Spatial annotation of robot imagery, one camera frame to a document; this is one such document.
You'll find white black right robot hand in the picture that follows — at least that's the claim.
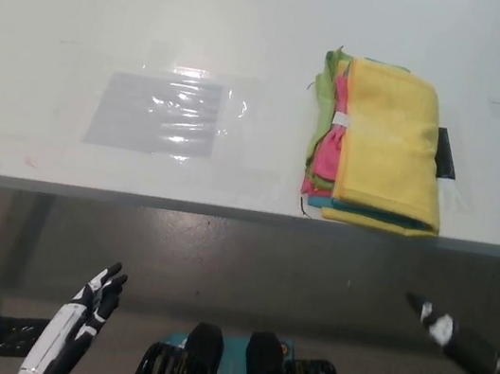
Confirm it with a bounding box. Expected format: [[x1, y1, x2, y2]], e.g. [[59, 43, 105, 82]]
[[393, 191, 500, 374]]

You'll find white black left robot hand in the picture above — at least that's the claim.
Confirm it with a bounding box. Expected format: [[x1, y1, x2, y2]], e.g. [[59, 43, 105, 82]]
[[17, 249, 132, 374]]

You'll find teal microfibre cloth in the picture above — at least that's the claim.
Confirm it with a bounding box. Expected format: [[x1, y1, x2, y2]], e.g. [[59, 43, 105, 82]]
[[306, 193, 420, 228]]

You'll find large yellow microfibre cloth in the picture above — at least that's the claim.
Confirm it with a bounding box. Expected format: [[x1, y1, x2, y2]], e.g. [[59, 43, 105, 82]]
[[319, 57, 466, 240]]

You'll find pink microfibre cloth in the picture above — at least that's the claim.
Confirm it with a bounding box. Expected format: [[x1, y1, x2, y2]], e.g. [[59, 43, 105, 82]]
[[299, 70, 360, 201]]

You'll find clear plastic bag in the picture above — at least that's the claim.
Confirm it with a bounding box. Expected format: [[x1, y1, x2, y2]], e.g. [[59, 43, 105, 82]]
[[82, 63, 226, 165]]

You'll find clear plastic film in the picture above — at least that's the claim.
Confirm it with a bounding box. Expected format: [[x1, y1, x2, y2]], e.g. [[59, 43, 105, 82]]
[[41, 23, 303, 199]]

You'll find white cloth label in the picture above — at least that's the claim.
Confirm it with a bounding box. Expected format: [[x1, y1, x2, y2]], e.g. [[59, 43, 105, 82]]
[[330, 111, 355, 130]]

